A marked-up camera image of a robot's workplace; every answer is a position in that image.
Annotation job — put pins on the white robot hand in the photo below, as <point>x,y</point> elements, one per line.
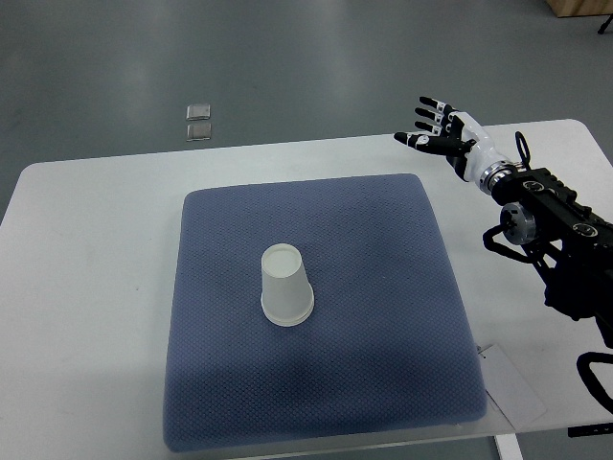
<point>466,138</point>

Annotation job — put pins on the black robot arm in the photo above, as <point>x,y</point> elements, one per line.
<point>541,222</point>

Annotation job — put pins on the wooden box corner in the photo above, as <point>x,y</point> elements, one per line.
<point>579,8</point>

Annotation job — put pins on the black tripod leg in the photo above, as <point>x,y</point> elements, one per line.
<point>603,27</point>

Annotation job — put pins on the white paper cup on cushion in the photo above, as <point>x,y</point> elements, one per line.
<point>287,297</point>

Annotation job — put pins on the blue textured foam cushion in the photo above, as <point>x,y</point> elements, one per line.
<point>388,345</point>

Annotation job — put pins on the upper metal floor plate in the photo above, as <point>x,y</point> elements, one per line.
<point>198,111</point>

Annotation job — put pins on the white paper tag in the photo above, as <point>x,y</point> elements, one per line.
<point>507,388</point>

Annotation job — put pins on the white table leg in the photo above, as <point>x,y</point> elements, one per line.
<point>508,447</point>

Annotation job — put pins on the black table control panel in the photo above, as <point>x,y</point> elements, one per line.
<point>590,430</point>

